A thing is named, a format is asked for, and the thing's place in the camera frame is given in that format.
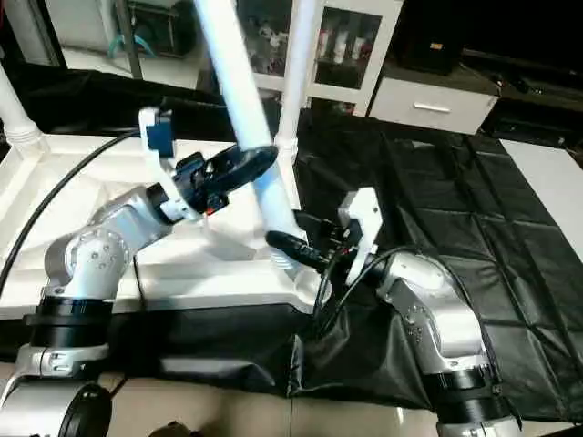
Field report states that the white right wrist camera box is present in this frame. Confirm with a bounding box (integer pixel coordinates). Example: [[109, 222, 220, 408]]
[[338, 187, 383, 275]]

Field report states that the black mat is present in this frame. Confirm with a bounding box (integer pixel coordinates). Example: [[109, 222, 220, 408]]
[[0, 62, 583, 424]]

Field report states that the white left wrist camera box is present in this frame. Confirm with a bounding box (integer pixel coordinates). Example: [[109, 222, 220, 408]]
[[138, 107, 177, 170]]

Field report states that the clear plastic storage box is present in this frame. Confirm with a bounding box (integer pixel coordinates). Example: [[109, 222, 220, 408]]
[[135, 0, 199, 57]]

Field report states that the white drawer unit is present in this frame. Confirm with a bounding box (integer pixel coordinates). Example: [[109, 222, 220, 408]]
[[368, 76, 501, 137]]

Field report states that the black speaker box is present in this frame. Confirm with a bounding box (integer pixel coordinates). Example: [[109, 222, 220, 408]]
[[395, 0, 466, 76]]

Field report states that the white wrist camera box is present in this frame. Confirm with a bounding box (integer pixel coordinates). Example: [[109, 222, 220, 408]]
[[138, 107, 177, 170], [338, 187, 383, 275]]

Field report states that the white glass door cabinet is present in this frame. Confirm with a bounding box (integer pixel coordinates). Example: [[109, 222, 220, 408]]
[[182, 0, 404, 117]]

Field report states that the white plastic table top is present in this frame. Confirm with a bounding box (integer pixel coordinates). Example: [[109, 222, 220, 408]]
[[0, 135, 331, 321]]

